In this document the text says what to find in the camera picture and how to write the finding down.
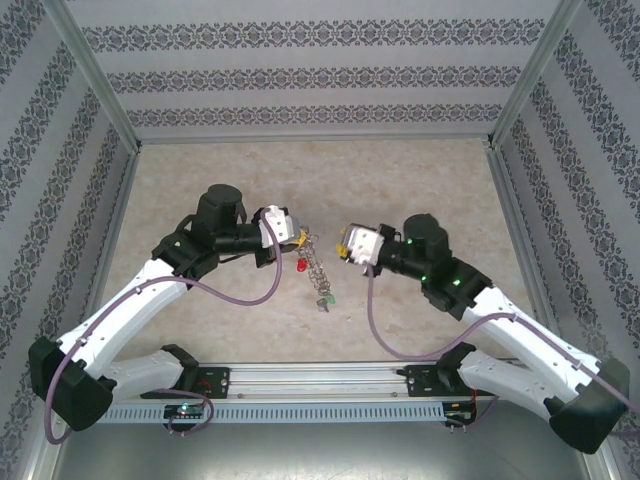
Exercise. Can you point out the red plastic key tag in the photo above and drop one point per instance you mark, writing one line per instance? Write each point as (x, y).
(302, 265)

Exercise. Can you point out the small silver key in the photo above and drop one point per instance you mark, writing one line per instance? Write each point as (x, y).
(321, 305)

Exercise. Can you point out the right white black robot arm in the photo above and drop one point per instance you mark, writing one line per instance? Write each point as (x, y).
(505, 380)

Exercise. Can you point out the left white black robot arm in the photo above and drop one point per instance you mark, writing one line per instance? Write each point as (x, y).
(125, 320)

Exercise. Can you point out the small circuit board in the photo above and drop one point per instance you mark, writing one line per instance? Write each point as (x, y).
(456, 406)
(184, 411)

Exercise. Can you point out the grey metal sheet panel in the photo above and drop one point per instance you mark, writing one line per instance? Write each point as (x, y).
(320, 455)

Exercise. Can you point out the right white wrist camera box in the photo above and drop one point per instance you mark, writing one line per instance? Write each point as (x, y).
(364, 245)

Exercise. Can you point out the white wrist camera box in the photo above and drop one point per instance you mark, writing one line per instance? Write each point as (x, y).
(364, 245)
(279, 227)

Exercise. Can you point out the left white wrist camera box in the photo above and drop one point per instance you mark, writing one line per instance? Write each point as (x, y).
(279, 227)

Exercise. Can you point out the aluminium back rail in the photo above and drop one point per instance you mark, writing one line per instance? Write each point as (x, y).
(315, 138)

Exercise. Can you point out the aluminium side rail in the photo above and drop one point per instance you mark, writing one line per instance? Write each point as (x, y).
(525, 250)
(106, 250)

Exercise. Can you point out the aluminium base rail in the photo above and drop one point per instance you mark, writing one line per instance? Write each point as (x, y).
(320, 380)

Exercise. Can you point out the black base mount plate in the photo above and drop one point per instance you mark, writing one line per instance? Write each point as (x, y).
(217, 382)
(420, 380)

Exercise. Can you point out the aluminium frame post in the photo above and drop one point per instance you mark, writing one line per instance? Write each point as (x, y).
(530, 75)
(96, 75)

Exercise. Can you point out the aluminium frame bar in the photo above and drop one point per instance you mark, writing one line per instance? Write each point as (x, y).
(42, 465)
(607, 471)

